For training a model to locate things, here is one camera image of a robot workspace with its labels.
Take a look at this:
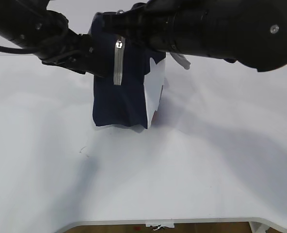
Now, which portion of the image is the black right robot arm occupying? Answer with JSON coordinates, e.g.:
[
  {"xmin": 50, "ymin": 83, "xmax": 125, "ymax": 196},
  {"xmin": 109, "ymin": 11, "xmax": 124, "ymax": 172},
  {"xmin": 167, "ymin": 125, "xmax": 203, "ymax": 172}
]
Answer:
[{"xmin": 102, "ymin": 0, "xmax": 287, "ymax": 72}]

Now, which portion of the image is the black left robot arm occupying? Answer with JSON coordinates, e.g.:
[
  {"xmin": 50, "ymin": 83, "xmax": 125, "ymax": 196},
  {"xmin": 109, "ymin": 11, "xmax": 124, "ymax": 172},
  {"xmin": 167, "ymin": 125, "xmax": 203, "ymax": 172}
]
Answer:
[{"xmin": 0, "ymin": 0, "xmax": 110, "ymax": 77}]

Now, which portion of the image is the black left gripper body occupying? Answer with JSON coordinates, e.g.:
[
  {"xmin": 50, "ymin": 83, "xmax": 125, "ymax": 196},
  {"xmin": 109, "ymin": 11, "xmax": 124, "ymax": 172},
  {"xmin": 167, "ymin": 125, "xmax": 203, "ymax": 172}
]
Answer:
[{"xmin": 41, "ymin": 34, "xmax": 111, "ymax": 78}]

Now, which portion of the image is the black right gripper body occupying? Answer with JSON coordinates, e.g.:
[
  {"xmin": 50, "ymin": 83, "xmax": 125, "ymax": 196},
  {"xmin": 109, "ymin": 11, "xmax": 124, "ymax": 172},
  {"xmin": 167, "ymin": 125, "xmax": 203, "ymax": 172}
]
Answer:
[{"xmin": 102, "ymin": 2, "xmax": 173, "ymax": 52}]

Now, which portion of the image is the navy and white lunch bag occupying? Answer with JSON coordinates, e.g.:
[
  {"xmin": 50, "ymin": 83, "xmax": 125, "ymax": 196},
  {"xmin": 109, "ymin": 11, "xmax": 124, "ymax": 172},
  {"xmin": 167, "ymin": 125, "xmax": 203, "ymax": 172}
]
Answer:
[{"xmin": 89, "ymin": 13, "xmax": 167, "ymax": 129}]

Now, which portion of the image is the black cable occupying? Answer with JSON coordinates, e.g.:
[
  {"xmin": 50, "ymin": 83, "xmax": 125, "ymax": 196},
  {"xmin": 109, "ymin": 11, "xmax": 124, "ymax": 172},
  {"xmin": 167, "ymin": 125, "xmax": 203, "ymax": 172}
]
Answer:
[{"xmin": 0, "ymin": 41, "xmax": 40, "ymax": 54}]

